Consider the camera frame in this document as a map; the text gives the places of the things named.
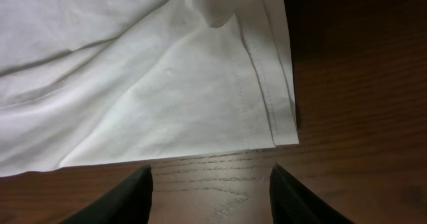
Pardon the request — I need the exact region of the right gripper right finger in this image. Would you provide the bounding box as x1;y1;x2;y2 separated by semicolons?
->
269;164;351;224

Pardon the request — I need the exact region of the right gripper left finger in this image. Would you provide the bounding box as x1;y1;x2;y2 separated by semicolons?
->
62;165;153;224

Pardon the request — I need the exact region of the white t-shirt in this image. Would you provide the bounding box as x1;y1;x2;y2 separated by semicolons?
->
1;0;298;177

